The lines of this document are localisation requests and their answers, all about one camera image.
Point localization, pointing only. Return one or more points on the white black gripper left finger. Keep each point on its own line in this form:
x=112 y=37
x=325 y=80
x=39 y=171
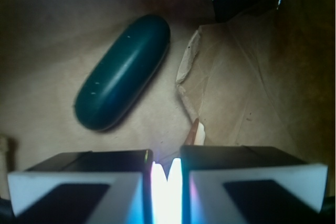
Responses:
x=84 y=187

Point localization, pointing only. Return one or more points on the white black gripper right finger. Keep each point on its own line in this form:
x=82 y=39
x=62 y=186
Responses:
x=250 y=184

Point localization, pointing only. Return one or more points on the crumpled brown paper bag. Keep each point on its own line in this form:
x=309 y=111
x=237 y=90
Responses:
x=264 y=78

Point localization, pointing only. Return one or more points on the dark green oval case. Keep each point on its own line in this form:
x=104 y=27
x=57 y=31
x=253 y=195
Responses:
x=122 y=73

